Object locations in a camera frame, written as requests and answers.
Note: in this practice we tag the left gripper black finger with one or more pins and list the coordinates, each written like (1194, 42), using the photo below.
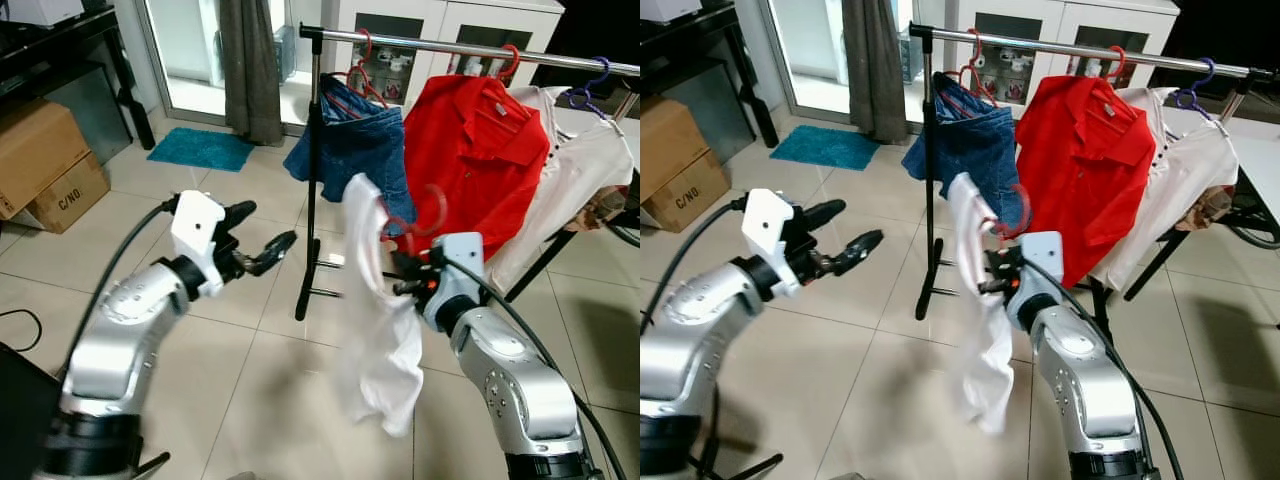
(272, 253)
(825, 213)
(240, 215)
(858, 253)

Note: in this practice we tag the red clothes hanger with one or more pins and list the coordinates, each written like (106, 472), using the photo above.
(1028, 205)
(1121, 62)
(368, 45)
(516, 60)
(444, 210)
(978, 45)

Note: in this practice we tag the white t-shirt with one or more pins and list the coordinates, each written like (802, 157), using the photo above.
(380, 360)
(985, 380)

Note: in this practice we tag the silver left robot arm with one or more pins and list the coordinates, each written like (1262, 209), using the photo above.
(690, 340)
(120, 340)

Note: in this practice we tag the purple clothes hanger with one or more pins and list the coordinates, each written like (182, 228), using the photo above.
(603, 70)
(1210, 70)

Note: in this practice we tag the teal floor mat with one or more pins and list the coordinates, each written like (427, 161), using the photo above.
(820, 147)
(200, 150)

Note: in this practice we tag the blue denim shorts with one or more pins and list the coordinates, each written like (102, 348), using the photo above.
(360, 150)
(975, 150)

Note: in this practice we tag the plain red polo shirt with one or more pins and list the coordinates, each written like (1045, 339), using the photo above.
(480, 140)
(1085, 160)

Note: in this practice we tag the grey curtain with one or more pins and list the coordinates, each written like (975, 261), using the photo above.
(250, 70)
(875, 70)

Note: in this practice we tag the dark grey panel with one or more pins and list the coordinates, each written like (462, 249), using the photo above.
(705, 110)
(90, 115)

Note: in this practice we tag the white framed glass door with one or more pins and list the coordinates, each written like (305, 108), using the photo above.
(805, 50)
(180, 50)

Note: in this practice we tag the grey white appliance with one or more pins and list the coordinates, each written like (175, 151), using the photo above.
(285, 55)
(912, 58)

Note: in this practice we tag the plain large cardboard box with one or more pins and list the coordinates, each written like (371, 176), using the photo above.
(35, 150)
(670, 140)

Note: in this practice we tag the brown fabric bundle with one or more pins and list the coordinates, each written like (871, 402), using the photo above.
(1215, 205)
(603, 210)

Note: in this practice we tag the white polo shirt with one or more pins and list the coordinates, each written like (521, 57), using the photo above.
(1190, 170)
(585, 165)

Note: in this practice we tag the white table with black leg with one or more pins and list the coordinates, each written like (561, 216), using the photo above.
(1262, 170)
(630, 140)

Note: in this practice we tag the silver black clothes rack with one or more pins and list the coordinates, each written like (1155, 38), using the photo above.
(430, 46)
(1050, 48)

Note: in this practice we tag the black desk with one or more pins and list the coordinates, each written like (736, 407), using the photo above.
(60, 35)
(700, 30)

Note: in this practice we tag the white glass door cabinet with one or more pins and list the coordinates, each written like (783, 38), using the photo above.
(1075, 12)
(450, 12)

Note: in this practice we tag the white box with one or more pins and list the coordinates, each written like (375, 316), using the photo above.
(40, 10)
(665, 8)

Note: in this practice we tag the black seat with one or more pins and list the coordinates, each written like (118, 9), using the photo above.
(20, 420)

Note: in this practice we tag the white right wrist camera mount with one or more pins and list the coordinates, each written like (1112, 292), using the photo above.
(458, 270)
(1038, 268)

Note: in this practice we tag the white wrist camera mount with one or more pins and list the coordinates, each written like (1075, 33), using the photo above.
(458, 270)
(198, 230)
(1038, 268)
(770, 230)

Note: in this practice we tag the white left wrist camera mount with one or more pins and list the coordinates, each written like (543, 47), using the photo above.
(770, 230)
(198, 230)

